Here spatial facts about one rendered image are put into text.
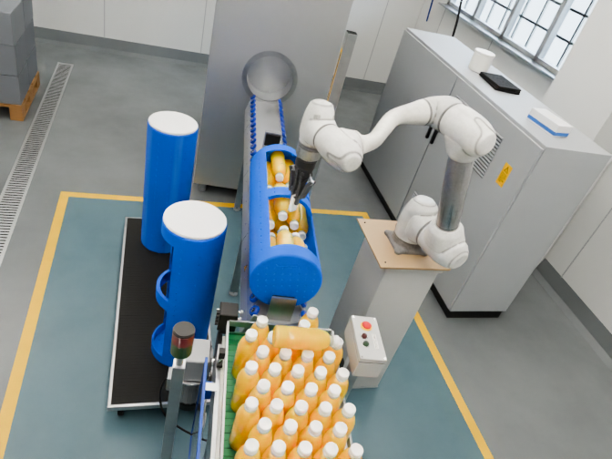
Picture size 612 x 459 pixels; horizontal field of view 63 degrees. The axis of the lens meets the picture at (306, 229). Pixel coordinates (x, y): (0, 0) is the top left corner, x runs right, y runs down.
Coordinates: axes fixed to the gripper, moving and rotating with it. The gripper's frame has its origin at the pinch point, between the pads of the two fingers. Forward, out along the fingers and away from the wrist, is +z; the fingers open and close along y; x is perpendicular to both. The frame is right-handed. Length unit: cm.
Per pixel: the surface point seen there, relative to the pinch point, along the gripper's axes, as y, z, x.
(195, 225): 37, 33, 16
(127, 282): 98, 122, 15
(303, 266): -16.4, 17.8, 3.0
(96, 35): 497, 121, -129
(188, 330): -28, 11, 60
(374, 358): -58, 26, 2
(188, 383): -15, 63, 46
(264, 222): 11.2, 17.2, 1.5
